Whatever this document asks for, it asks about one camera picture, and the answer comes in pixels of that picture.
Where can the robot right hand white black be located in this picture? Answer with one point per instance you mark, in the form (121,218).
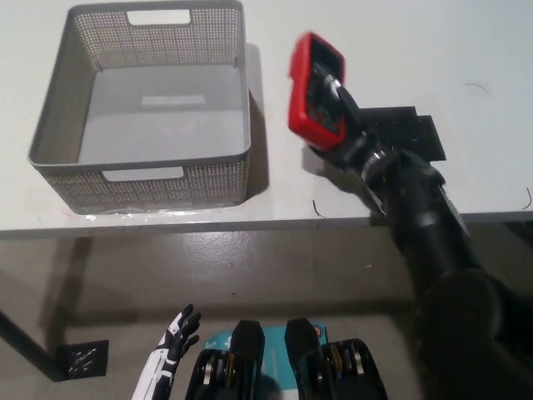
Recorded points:
(354,146)

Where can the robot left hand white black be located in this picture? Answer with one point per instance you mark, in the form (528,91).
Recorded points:
(179,337)

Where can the red digital multimeter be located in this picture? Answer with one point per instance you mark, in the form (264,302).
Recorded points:
(308,91)

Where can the black perforated foam pad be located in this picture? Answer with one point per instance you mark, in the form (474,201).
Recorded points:
(387,121)

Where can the robot left black body block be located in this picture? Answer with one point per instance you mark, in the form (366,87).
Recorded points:
(245,358)

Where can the robot black body block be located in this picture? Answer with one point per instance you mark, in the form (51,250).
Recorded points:
(316,366)
(245,358)

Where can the black table foot plate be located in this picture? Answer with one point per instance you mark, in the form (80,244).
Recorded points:
(85,359)

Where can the robot right black body block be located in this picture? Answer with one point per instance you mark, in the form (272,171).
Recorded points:
(316,366)

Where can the grey perforated plastic basket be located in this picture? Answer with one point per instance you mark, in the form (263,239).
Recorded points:
(166,179)

